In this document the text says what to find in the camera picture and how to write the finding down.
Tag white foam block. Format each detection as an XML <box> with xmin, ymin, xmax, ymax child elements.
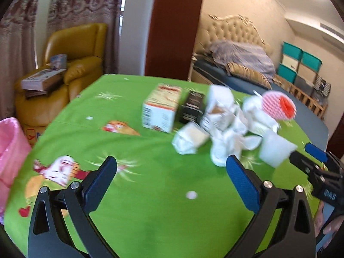
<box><xmin>259</xmin><ymin>130</ymin><xmax>297</xmax><ymax>168</ymax></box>

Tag red white foam fruit net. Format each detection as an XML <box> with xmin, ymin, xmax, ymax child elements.
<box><xmin>262</xmin><ymin>90</ymin><xmax>297</xmax><ymax>121</ymax></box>

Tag white tissue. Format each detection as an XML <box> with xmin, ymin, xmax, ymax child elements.
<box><xmin>241</xmin><ymin>95</ymin><xmax>279</xmax><ymax>136</ymax></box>

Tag white paper cup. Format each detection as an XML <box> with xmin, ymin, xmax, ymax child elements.
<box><xmin>172</xmin><ymin>122</ymin><xmax>210</xmax><ymax>155</ymax></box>

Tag black small carton box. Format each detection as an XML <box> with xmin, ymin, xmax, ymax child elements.
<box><xmin>178</xmin><ymin>91</ymin><xmax>205</xmax><ymax>124</ymax></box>

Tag white orange medicine box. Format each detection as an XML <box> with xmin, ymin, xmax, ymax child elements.
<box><xmin>142</xmin><ymin>83</ymin><xmax>182</xmax><ymax>133</ymax></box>

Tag person's right hand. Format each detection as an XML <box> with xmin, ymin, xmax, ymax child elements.
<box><xmin>312</xmin><ymin>201</ymin><xmax>344</xmax><ymax>244</ymax></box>

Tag blue bed mattress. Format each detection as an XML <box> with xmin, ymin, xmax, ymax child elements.
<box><xmin>192</xmin><ymin>59</ymin><xmax>330</xmax><ymax>151</ymax></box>

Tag checkered bag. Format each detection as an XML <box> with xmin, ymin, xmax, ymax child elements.
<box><xmin>314</xmin><ymin>76</ymin><xmax>331</xmax><ymax>97</ymax></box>

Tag teal storage bins stack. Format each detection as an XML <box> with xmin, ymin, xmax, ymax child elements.
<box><xmin>277</xmin><ymin>42</ymin><xmax>323</xmax><ymax>90</ymax></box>

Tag green cartoon tablecloth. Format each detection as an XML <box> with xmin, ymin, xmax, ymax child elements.
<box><xmin>3</xmin><ymin>73</ymin><xmax>327</xmax><ymax>258</ymax></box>

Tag striped gold pillow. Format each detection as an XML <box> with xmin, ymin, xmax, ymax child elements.
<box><xmin>225</xmin><ymin>62</ymin><xmax>272</xmax><ymax>90</ymax></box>

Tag grey blue blanket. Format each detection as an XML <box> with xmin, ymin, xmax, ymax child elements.
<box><xmin>206</xmin><ymin>40</ymin><xmax>276</xmax><ymax>82</ymax></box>

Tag flat white box on armchair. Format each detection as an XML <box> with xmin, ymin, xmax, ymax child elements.
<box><xmin>20</xmin><ymin>69</ymin><xmax>66</xmax><ymax>91</ymax></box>

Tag beige tufted headboard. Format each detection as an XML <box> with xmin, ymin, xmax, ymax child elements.
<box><xmin>193</xmin><ymin>13</ymin><xmax>273</xmax><ymax>57</ymax></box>

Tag small blue box on armchair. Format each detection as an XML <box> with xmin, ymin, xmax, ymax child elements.
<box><xmin>50</xmin><ymin>54</ymin><xmax>67</xmax><ymax>69</ymax></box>

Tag yellow leather armchair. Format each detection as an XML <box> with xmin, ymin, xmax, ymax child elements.
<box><xmin>14</xmin><ymin>23</ymin><xmax>107</xmax><ymax>146</ymax></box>

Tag pink lace curtain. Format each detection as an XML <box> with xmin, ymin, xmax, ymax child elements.
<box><xmin>1</xmin><ymin>0</ymin><xmax>121</xmax><ymax>118</ymax></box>

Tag wooden bed rail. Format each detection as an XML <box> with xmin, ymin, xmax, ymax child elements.
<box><xmin>272</xmin><ymin>74</ymin><xmax>328</xmax><ymax>121</ymax></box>

